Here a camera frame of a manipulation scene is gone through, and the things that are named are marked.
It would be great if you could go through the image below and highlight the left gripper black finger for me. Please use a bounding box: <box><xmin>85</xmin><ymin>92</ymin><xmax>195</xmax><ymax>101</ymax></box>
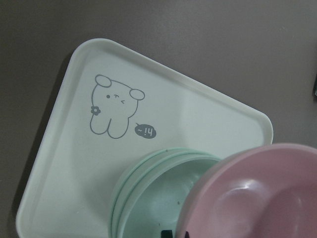
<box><xmin>160</xmin><ymin>230</ymin><xmax>173</xmax><ymax>238</ymax></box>

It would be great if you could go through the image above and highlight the small pink bowl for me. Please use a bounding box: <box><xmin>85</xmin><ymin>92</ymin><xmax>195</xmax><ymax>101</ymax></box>
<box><xmin>176</xmin><ymin>144</ymin><xmax>317</xmax><ymax>238</ymax></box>

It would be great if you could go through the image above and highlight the green bowl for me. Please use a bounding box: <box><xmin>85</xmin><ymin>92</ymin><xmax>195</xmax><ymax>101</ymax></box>
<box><xmin>108</xmin><ymin>148</ymin><xmax>220</xmax><ymax>238</ymax></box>

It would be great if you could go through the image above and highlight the pale green tray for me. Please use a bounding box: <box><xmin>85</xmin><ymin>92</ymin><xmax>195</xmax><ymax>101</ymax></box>
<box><xmin>16</xmin><ymin>39</ymin><xmax>273</xmax><ymax>238</ymax></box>

